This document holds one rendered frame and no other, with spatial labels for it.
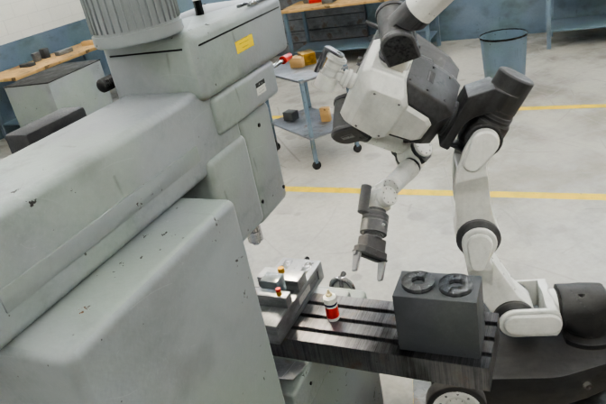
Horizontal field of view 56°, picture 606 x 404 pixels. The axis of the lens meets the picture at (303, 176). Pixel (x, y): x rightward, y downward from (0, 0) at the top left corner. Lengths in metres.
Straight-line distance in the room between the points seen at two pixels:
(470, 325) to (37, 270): 1.05
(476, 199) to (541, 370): 0.63
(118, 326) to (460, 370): 0.98
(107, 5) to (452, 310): 1.09
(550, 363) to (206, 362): 1.33
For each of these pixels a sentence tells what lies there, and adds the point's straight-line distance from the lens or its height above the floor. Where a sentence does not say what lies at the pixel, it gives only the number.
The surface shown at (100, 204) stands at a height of 1.67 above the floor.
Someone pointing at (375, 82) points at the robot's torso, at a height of 1.61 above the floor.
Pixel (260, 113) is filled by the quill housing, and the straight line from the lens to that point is 1.60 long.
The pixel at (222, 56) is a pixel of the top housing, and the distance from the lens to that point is 1.40.
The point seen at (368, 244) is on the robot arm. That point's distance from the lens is 1.83.
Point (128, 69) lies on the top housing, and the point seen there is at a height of 1.82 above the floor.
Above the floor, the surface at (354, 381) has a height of 0.50.
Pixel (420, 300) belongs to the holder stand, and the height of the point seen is 1.11.
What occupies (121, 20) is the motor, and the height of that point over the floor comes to 1.95.
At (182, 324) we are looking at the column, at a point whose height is 1.43.
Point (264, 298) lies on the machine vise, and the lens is 1.83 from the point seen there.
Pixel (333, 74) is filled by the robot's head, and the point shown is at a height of 1.62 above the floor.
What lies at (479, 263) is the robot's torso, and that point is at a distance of 1.99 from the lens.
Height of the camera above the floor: 2.07
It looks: 24 degrees down
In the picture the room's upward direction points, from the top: 11 degrees counter-clockwise
